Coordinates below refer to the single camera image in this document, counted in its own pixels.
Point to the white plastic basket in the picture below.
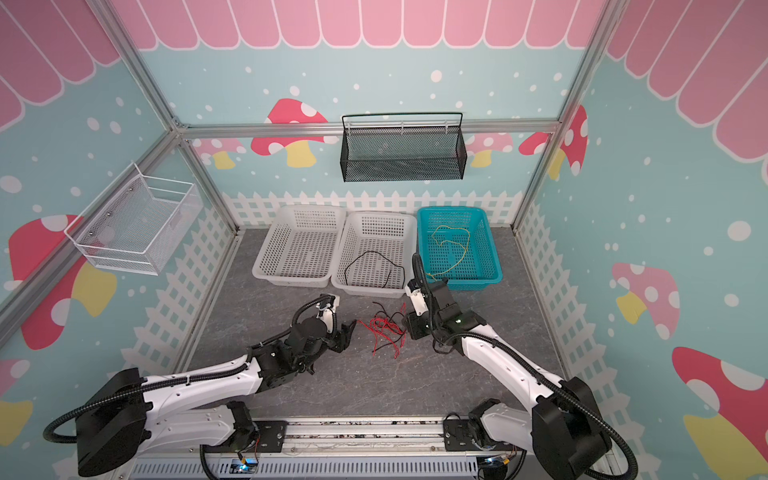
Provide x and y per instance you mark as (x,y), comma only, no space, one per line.
(374,257)
(300,246)

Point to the middle white plastic basket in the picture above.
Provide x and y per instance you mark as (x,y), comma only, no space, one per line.
(374,257)

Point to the black wire mesh wall basket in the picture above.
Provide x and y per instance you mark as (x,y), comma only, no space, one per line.
(411,146)

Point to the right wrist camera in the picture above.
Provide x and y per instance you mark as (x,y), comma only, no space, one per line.
(418,300)

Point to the teal plastic basket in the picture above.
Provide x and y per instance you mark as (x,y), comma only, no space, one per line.
(456,245)

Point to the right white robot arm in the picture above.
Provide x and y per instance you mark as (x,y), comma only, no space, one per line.
(560,422)

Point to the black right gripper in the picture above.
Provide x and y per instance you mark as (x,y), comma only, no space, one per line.
(412,320)

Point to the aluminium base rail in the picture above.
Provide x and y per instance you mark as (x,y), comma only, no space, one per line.
(401,447)

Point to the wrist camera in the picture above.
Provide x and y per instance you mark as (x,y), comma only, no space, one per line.
(418,300)
(327,307)

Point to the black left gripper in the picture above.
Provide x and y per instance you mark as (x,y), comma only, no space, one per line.
(342,338)

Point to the left white plastic basket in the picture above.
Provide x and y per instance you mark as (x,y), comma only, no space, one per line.
(300,246)

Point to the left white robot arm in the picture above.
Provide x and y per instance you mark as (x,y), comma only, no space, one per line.
(131,414)

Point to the white wire wall basket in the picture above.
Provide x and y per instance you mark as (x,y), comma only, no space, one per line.
(137,226)

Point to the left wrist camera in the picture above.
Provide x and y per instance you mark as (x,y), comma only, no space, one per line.
(327,307)

